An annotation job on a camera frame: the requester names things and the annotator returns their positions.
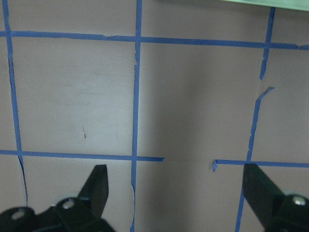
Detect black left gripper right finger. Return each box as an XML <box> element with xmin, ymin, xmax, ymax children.
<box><xmin>242</xmin><ymin>163</ymin><xmax>309</xmax><ymax>232</ymax></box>

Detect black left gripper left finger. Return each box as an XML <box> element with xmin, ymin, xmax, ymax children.
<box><xmin>0</xmin><ymin>165</ymin><xmax>113</xmax><ymax>232</ymax></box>

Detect light green tray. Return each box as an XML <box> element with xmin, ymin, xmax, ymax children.
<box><xmin>226</xmin><ymin>0</ymin><xmax>309</xmax><ymax>11</ymax></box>

